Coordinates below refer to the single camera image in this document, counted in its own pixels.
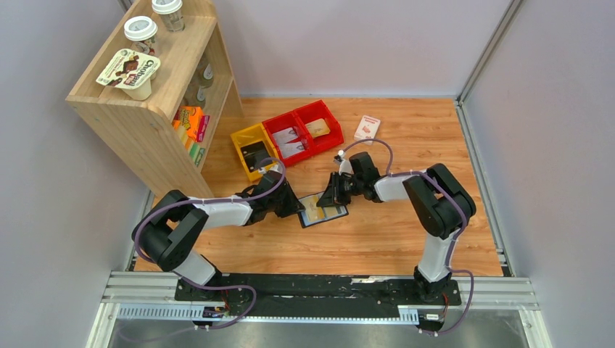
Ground white lidded cup near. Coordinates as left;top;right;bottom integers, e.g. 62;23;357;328
124;16;158;57

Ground white pink card box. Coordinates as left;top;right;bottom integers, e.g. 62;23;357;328
353;115;381;145

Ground red plastic bin middle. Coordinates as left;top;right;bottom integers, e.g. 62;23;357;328
263;112;315;167

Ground Chobani yogurt cup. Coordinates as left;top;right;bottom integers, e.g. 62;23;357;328
96;49;161;101

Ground red plastic bin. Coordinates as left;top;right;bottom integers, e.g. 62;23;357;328
294;100;344;154
263;112;315;167

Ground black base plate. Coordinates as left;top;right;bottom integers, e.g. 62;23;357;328
175;273;461;319

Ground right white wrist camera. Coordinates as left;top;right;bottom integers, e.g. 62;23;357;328
334;149;353;175

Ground glass bottle on shelf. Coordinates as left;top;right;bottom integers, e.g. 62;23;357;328
196;57;214;88

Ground orange snack box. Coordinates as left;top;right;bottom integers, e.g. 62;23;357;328
172;106;210;142

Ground red plastic bin right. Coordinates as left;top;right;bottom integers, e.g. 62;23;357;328
294;100;344;154

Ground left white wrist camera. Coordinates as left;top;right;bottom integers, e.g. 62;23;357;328
257;164;281;175

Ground gold credit card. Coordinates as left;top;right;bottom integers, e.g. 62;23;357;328
304;193;347;225

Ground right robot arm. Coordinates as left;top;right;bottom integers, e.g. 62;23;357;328
317;152;476;292

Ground white lidded cup far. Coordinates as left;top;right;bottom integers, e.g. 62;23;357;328
152;0;185;33

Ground black card in bin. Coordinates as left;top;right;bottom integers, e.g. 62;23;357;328
240;141;271;172

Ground white lidded cup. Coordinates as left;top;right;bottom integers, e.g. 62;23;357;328
124;16;158;57
152;0;185;33

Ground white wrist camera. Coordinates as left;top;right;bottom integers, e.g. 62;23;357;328
257;164;281;175
334;149;353;175

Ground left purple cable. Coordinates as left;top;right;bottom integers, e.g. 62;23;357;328
133;157;286;332

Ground white cards in bin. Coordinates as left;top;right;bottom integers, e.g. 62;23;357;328
272;128;306;159

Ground tan card in bin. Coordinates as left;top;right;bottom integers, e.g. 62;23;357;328
305;118;331;138

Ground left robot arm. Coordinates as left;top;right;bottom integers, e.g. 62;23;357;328
131;169;305;286

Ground yellow plastic bin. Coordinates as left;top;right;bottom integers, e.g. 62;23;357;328
231;123;278;182

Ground wooden shelf unit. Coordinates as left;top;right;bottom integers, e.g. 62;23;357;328
66;1;244;198

